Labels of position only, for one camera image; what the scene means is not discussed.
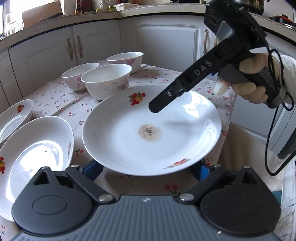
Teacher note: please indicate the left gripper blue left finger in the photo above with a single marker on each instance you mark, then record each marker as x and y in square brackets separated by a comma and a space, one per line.
[91, 170]

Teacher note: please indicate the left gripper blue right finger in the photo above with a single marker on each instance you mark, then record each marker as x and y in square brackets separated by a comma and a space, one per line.
[201, 170]

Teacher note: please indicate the stained white fruit plate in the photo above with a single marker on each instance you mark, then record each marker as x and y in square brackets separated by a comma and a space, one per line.
[122, 134]

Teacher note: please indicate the large white fruit plate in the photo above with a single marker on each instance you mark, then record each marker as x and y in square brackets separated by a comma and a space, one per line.
[44, 142]

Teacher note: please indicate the white floral bowl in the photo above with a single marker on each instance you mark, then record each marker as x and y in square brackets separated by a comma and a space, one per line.
[107, 80]

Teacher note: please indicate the small white fruit plate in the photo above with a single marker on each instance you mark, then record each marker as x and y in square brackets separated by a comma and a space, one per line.
[14, 117]

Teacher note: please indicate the gloved right hand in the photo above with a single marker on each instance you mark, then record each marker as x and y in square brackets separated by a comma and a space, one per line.
[252, 76]

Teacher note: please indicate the black wok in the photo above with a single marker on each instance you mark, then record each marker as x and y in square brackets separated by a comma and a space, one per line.
[253, 6]

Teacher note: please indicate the white lower cabinets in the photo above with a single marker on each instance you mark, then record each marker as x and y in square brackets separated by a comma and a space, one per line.
[38, 54]

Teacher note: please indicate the cherry print tablecloth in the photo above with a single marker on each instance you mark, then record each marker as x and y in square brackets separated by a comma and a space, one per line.
[55, 98]

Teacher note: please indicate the white plastic tray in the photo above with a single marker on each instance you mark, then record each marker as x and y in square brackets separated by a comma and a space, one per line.
[124, 6]

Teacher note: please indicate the dark soy sauce bottle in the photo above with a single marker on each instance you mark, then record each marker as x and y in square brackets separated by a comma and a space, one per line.
[78, 9]

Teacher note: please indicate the wooden cutting board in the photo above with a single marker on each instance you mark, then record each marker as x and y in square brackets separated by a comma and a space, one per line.
[42, 13]

